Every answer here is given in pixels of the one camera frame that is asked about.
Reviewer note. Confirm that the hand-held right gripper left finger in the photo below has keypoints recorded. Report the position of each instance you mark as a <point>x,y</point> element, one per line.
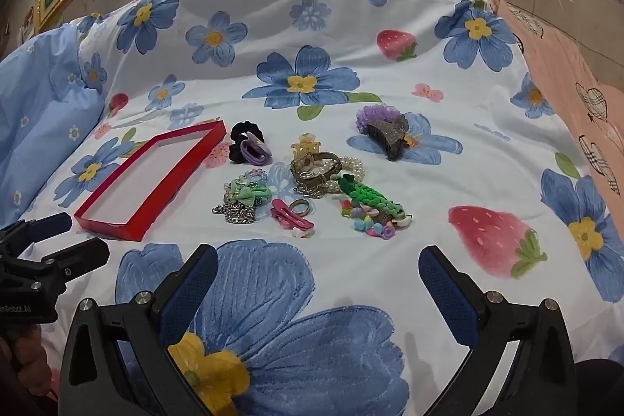
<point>187,299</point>

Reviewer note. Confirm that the black scrunchie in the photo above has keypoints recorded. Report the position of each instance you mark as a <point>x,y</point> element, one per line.
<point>240,133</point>

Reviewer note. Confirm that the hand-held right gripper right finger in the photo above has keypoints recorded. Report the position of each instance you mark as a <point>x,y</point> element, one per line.
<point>448,299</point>

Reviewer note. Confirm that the pink printed cloth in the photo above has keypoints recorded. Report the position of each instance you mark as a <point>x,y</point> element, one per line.
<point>560,70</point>

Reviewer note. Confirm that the floral bed sheet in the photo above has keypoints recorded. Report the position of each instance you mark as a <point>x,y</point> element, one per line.
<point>341,55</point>

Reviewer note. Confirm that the purple hair clip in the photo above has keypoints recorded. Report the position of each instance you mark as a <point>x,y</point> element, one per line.
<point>254,153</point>

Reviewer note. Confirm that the person's left hand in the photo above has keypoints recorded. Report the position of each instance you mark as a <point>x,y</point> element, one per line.
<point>27,365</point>

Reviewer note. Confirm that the pink snap hair clip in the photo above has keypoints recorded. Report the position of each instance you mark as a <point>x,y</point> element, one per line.
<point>287,216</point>

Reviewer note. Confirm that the red cardboard box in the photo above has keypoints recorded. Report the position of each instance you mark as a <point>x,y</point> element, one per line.
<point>124,223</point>

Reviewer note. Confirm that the light blue pillow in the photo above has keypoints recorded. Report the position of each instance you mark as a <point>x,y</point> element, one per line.
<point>44,104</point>

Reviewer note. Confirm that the glitter claw clip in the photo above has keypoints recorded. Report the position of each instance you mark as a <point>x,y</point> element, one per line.
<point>387,137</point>

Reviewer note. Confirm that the purple scrunchie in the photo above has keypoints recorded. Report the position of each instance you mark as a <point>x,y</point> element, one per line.
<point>373,113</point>

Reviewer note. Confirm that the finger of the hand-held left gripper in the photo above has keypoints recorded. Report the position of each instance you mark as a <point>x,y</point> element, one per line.
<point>46,225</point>
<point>83,256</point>

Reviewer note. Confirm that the yellow claw clip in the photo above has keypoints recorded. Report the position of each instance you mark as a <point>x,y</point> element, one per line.
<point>305,144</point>

